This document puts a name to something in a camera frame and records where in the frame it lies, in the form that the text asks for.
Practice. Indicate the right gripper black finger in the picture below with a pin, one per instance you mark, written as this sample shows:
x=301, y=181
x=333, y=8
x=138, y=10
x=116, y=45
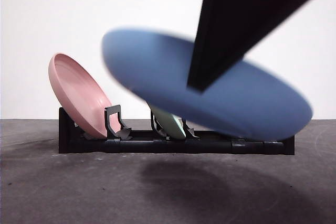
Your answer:
x=236, y=16

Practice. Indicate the blue plate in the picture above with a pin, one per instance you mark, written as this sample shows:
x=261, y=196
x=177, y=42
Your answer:
x=162, y=72

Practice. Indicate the light green plate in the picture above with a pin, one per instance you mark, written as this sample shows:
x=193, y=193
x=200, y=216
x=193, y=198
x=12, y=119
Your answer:
x=172, y=125

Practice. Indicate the pink plate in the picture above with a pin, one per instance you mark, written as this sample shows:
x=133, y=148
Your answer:
x=78, y=95

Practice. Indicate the black plate rack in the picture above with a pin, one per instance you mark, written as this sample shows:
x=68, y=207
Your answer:
x=147, y=146

